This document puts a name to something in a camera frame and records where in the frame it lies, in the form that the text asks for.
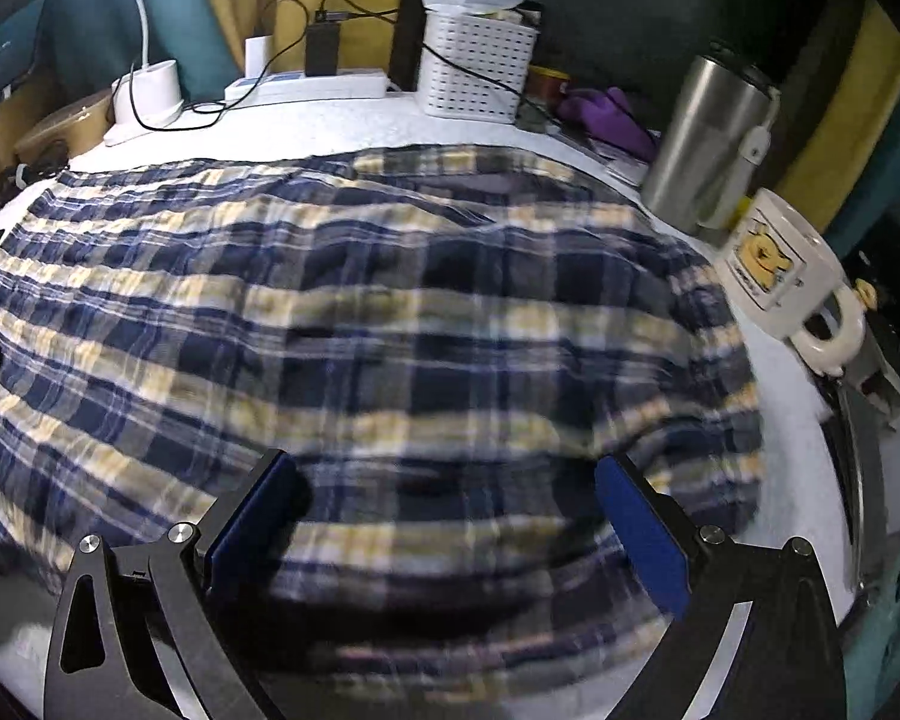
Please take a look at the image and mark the green curtain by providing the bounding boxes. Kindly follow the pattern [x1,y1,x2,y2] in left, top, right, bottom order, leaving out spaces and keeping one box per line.
[45,0,241,102]

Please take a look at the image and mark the black lamp cable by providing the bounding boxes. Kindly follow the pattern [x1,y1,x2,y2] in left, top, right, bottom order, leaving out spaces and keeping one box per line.
[124,64,230,134]

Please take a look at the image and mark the black cable bundle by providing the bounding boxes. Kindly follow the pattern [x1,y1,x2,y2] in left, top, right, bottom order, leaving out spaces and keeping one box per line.
[0,141,72,203]

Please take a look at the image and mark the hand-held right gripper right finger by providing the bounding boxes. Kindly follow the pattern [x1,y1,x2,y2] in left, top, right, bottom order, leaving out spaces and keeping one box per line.
[594,454,848,720]

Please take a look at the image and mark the purple cloth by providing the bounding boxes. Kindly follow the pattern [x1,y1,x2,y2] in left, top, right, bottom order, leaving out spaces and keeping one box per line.
[559,86,657,162]

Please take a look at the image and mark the steel tumbler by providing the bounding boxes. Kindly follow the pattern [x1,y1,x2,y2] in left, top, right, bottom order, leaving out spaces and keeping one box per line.
[640,45,781,237]

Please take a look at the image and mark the white plastic basket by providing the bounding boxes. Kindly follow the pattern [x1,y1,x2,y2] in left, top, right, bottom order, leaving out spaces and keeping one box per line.
[418,6,539,122]

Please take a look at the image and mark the black power adapter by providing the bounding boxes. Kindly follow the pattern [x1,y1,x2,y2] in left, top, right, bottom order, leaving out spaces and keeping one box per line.
[305,22,344,77]

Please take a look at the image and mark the white power strip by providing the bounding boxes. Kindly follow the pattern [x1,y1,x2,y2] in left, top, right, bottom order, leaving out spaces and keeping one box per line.
[225,69,387,102]

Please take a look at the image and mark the black basket cable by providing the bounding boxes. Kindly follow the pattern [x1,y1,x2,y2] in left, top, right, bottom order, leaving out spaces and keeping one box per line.
[420,41,542,104]

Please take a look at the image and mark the white cartoon mug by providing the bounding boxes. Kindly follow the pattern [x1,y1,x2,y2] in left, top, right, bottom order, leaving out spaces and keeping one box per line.
[720,190,867,376]

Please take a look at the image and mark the small red jar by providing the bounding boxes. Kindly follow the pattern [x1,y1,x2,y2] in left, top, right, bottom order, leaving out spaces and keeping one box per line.
[532,66,572,104]

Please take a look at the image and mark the plaid pants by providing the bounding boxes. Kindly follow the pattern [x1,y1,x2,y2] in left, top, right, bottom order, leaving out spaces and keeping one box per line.
[0,146,767,720]

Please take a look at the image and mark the white charger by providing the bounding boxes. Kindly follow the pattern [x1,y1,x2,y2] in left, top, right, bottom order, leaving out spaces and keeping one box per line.
[244,36,275,80]

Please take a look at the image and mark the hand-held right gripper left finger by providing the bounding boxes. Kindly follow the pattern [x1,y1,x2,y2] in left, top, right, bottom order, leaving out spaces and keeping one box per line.
[45,448,314,720]

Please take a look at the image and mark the white desk lamp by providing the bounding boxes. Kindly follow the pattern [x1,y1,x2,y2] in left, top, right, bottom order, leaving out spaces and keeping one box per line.
[45,0,188,147]

